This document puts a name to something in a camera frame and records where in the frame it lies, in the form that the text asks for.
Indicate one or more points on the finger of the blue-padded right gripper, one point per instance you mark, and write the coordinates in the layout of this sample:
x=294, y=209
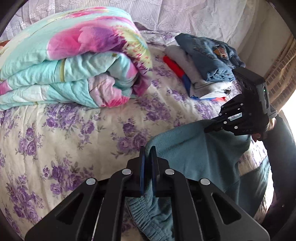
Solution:
x=233, y=110
x=220, y=123

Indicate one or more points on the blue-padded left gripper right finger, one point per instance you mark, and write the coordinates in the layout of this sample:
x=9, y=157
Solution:
x=201, y=211

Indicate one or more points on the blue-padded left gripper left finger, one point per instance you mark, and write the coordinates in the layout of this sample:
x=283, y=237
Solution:
x=94, y=210

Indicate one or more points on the teal fleece pants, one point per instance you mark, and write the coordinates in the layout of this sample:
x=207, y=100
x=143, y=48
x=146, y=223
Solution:
x=235, y=164

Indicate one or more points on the person's right forearm dark sleeve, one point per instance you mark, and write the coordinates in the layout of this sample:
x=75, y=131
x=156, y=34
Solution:
x=280, y=146

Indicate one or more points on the person's right hand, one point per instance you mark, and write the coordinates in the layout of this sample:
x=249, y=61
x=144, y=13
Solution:
x=262, y=136

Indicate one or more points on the folded grey garment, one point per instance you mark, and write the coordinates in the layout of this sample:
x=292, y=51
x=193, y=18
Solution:
x=180, y=57

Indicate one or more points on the beige striped curtain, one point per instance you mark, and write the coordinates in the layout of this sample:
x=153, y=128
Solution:
x=280, y=78

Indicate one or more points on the folded blue jeans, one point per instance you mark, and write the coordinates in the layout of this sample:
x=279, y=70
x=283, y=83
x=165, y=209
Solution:
x=214, y=59

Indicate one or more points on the purple floral bedspread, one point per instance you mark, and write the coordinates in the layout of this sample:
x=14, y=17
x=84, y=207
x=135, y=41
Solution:
x=47, y=150

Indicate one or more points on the folded red blue garment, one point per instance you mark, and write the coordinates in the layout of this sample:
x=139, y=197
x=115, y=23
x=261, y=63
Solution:
x=206, y=92

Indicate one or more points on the white lace headboard cover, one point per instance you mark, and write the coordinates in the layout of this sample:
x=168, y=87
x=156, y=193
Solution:
x=229, y=21

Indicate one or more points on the folded floral turquoise quilt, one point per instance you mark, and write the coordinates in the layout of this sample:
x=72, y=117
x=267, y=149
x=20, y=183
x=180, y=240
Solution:
x=95, y=57

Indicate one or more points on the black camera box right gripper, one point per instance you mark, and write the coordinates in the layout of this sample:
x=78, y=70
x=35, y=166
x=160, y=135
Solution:
x=254, y=89

